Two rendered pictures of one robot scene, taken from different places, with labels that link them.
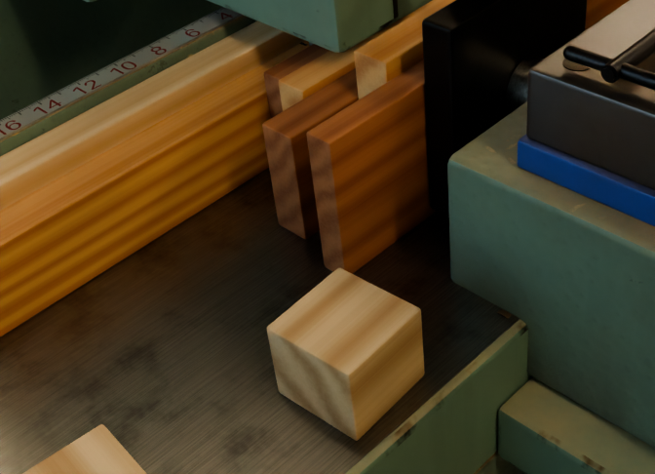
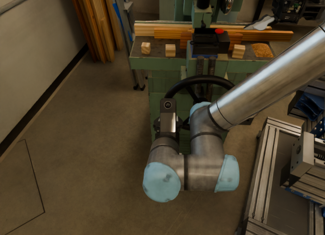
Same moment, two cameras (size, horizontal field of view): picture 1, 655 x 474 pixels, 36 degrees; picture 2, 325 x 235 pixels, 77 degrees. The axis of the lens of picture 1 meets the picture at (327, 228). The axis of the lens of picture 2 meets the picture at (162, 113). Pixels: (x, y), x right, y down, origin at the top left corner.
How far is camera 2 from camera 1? 0.61 m
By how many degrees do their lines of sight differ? 32
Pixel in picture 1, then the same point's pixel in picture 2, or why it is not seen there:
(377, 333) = (170, 48)
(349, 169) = (182, 37)
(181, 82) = (182, 25)
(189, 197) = (176, 36)
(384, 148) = (187, 38)
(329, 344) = (167, 47)
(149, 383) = (159, 46)
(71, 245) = (163, 34)
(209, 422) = (159, 50)
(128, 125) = (175, 26)
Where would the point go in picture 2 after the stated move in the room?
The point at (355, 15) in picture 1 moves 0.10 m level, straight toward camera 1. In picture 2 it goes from (195, 25) to (178, 34)
